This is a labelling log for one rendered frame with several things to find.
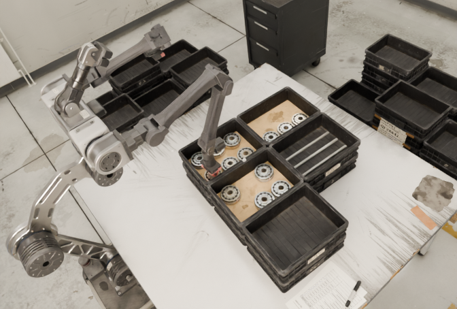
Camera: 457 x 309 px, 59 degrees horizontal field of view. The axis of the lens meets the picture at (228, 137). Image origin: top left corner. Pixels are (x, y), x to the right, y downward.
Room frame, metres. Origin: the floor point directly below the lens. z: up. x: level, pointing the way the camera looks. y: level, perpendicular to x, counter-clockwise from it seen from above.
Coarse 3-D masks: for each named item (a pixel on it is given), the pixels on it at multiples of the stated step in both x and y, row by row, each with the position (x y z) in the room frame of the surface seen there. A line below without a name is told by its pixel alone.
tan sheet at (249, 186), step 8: (248, 176) 1.31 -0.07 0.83; (280, 176) 1.27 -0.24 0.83; (232, 184) 1.27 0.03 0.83; (240, 184) 1.26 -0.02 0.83; (248, 184) 1.25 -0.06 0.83; (256, 184) 1.24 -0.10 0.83; (264, 184) 1.24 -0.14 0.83; (240, 192) 1.22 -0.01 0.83; (248, 192) 1.21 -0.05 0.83; (256, 192) 1.20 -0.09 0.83; (240, 200) 1.17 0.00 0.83; (248, 200) 1.16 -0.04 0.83; (232, 208) 1.13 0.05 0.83; (240, 208) 1.12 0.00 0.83; (248, 208) 1.11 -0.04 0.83; (256, 208) 1.10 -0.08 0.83; (240, 216) 1.07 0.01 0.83; (248, 216) 1.06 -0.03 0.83
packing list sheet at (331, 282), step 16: (320, 272) 0.77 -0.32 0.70; (336, 272) 0.76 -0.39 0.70; (304, 288) 0.71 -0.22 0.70; (320, 288) 0.70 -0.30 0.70; (336, 288) 0.69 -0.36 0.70; (352, 288) 0.67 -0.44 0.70; (288, 304) 0.65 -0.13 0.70; (304, 304) 0.64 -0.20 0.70; (320, 304) 0.63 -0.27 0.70; (336, 304) 0.62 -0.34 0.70; (352, 304) 0.60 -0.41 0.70
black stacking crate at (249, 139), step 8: (224, 128) 1.62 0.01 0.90; (232, 128) 1.65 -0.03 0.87; (240, 128) 1.61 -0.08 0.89; (216, 136) 1.59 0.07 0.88; (248, 136) 1.54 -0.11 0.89; (192, 144) 1.52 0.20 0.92; (256, 144) 1.47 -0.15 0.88; (184, 152) 1.50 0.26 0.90; (192, 152) 1.52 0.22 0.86; (192, 176) 1.38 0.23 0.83; (200, 184) 1.31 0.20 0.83; (208, 192) 1.25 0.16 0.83
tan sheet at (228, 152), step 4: (236, 132) 1.64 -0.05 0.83; (240, 136) 1.60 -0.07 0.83; (244, 140) 1.57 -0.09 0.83; (244, 144) 1.54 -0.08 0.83; (248, 144) 1.53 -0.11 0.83; (236, 148) 1.52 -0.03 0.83; (240, 148) 1.51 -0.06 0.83; (252, 148) 1.50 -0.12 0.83; (228, 152) 1.50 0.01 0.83; (232, 152) 1.49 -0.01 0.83; (236, 152) 1.49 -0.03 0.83; (224, 156) 1.48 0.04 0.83; (228, 156) 1.47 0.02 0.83; (232, 156) 1.47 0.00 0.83; (236, 156) 1.46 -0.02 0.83; (188, 160) 1.50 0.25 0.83; (216, 160) 1.46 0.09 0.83; (220, 160) 1.45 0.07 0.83; (200, 172) 1.39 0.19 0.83; (204, 172) 1.39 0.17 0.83
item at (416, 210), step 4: (412, 208) 1.01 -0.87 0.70; (416, 208) 1.01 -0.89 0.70; (416, 212) 0.99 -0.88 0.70; (420, 212) 0.98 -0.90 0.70; (420, 216) 0.96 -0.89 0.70; (424, 216) 0.96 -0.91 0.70; (428, 216) 0.95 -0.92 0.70; (420, 220) 0.94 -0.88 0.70; (424, 220) 0.94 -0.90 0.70; (428, 220) 0.94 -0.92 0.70; (432, 220) 0.93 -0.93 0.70; (424, 224) 0.92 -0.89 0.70; (428, 224) 0.92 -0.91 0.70; (432, 224) 0.91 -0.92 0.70; (436, 224) 0.91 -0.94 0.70; (428, 228) 0.89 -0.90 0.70; (432, 228) 0.89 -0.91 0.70
